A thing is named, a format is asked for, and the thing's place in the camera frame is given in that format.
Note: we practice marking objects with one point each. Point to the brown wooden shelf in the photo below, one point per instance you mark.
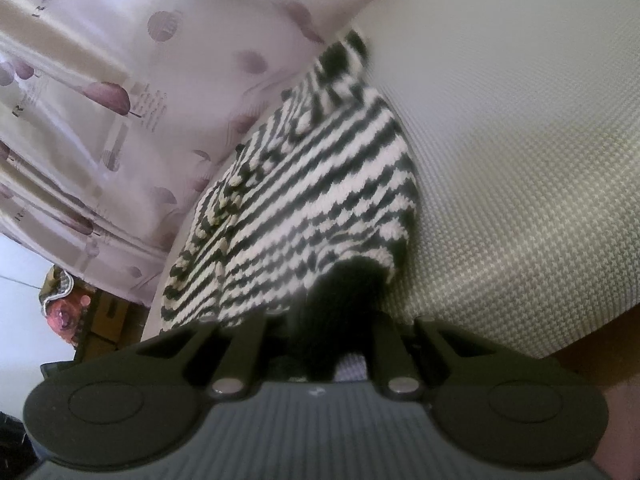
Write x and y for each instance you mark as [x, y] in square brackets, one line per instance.
[107, 322]

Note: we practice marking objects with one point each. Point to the colourful items on cabinet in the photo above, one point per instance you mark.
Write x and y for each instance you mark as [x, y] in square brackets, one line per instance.
[62, 300]

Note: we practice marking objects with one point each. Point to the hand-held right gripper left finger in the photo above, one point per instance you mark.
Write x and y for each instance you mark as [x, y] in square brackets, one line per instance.
[245, 346]

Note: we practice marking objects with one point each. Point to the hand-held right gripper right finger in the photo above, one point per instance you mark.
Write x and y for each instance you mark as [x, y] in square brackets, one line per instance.
[391, 346]

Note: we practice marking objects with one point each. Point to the black and white striped sweater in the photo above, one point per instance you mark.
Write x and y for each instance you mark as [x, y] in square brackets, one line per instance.
[310, 195]

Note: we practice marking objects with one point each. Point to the pink patterned curtain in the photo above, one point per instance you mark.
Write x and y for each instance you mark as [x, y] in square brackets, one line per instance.
[115, 110]

